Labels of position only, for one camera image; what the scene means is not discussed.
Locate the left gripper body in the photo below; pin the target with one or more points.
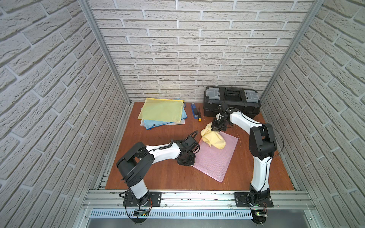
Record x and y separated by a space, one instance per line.
187 159

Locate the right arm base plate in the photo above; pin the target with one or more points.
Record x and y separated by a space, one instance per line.
242 199

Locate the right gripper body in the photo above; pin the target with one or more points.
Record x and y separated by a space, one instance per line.
219 125

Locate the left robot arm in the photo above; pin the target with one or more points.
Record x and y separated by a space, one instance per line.
137 161

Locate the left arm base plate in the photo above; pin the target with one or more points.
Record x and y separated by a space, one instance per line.
151 199

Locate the black plastic toolbox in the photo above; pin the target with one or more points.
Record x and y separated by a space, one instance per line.
246 100

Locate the yellow cleaning cloth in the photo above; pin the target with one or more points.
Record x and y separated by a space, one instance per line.
212 138

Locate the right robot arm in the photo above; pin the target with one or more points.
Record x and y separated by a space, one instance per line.
262 145

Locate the clear mesh document bag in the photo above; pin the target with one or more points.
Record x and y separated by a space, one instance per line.
180 123

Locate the pink document bag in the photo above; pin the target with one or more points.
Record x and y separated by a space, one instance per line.
214 162

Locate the aluminium mounting rail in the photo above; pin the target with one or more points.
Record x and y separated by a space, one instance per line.
174 199

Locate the yellow document bag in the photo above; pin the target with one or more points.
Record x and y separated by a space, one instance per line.
164 110

